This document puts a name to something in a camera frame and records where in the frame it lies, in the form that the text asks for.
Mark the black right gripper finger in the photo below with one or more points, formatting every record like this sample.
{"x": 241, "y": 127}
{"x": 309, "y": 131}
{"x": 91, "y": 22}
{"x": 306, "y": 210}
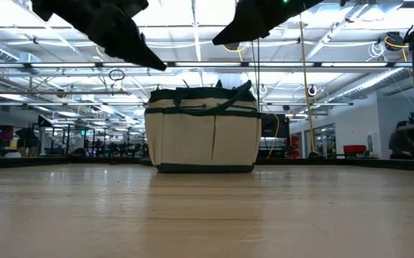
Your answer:
{"x": 250, "y": 21}

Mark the red bin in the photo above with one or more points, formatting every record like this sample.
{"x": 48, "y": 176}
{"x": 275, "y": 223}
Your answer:
{"x": 354, "y": 149}

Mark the black screen on stand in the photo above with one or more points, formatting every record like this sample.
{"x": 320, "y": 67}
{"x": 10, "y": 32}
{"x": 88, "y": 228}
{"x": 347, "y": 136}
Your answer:
{"x": 275, "y": 125}

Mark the person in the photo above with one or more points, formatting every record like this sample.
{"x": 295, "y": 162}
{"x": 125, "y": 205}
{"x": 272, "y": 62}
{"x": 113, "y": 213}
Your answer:
{"x": 400, "y": 141}

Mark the cream canvas bag green trim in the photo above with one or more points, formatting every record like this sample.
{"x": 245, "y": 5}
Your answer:
{"x": 192, "y": 139}

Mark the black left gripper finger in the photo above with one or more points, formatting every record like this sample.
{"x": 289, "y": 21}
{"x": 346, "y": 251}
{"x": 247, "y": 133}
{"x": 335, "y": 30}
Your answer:
{"x": 121, "y": 39}

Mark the purple lit screen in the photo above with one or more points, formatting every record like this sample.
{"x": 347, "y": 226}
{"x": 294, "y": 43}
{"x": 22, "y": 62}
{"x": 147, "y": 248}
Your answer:
{"x": 0, "y": 132}

